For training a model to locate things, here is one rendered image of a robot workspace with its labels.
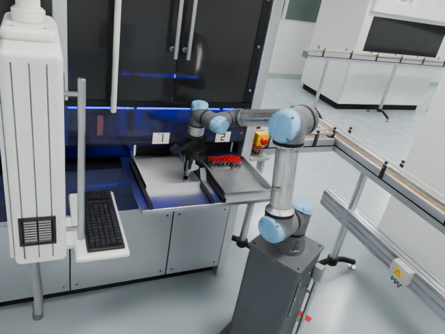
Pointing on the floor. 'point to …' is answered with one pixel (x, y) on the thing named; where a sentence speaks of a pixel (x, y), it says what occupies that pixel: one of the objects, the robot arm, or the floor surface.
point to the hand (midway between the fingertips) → (185, 171)
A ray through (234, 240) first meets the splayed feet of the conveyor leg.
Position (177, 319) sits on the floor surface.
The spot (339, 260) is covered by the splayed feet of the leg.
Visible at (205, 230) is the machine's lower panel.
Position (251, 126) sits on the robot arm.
